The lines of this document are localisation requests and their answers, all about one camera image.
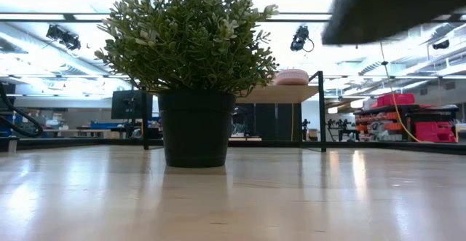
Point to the pink slide sandal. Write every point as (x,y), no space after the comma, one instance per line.
(291,78)

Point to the black slide sandal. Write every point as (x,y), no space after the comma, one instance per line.
(393,8)

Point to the black partition panels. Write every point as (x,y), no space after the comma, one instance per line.
(269,121)

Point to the black plant pot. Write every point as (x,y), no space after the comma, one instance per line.
(196,132)

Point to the green artificial plant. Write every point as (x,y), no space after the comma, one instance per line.
(189,44)

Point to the black computer monitor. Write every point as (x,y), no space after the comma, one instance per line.
(127,104)

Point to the blue bin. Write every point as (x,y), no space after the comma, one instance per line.
(105,125)

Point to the red storage bin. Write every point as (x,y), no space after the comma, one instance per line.
(395,99)

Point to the black shelving rack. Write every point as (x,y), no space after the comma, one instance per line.
(407,109)

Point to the red tool box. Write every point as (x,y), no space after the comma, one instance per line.
(435,132)

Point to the wooden shelf with black frame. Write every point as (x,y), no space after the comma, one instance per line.
(280,93)

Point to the black overhead camera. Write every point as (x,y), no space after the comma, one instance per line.
(441,44)
(65,39)
(299,37)

